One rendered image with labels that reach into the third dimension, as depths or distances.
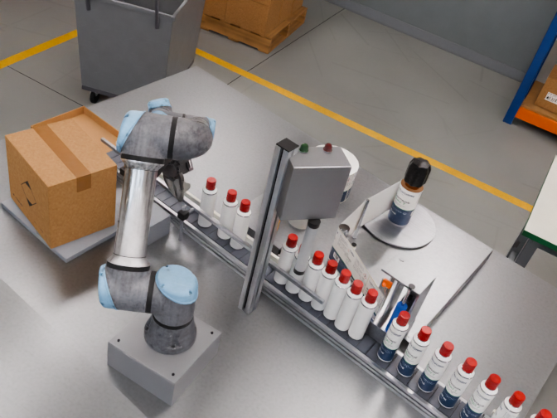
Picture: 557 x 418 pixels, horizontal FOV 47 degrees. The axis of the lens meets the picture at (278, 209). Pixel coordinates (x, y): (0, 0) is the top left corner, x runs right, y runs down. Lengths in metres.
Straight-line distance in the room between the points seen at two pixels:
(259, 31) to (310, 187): 3.71
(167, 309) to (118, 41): 2.59
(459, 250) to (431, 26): 4.00
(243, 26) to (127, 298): 3.91
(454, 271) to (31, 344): 1.48
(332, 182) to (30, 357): 1.00
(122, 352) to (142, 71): 2.56
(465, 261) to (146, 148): 1.36
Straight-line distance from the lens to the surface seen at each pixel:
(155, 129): 1.73
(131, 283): 1.77
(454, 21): 6.29
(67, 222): 2.23
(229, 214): 2.22
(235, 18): 5.45
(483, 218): 4.38
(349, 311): 2.06
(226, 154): 2.78
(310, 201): 1.79
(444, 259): 2.53
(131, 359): 1.90
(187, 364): 1.88
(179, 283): 1.77
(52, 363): 2.01
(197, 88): 3.20
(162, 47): 4.04
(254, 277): 2.03
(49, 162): 2.19
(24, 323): 2.11
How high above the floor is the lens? 2.47
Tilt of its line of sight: 40 degrees down
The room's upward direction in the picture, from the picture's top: 14 degrees clockwise
